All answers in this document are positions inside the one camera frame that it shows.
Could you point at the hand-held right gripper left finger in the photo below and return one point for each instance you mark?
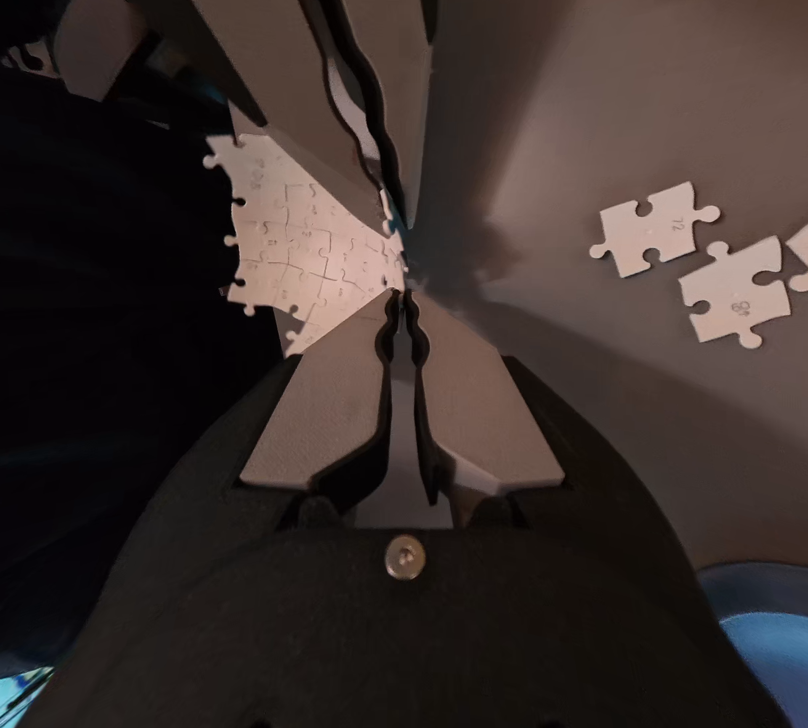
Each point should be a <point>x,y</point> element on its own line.
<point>328,419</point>

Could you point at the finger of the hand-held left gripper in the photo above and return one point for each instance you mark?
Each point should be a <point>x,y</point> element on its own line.
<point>252,34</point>
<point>391,15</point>

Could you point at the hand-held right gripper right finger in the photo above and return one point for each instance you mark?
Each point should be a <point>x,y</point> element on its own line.
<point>480,419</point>

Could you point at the white puzzle piece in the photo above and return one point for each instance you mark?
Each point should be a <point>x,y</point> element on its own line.
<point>656,233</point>
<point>800,255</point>
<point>735,293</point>
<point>401,315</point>

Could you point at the partly built puzzle ball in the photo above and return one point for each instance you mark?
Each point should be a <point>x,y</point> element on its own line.
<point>296,248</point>

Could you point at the grey chair armrest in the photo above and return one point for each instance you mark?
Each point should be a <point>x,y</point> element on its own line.
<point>94,46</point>

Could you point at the person's dark-clothed torso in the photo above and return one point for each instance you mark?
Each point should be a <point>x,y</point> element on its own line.
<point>94,362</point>

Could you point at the blue bowl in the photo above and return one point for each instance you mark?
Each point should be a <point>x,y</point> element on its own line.
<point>764,646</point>

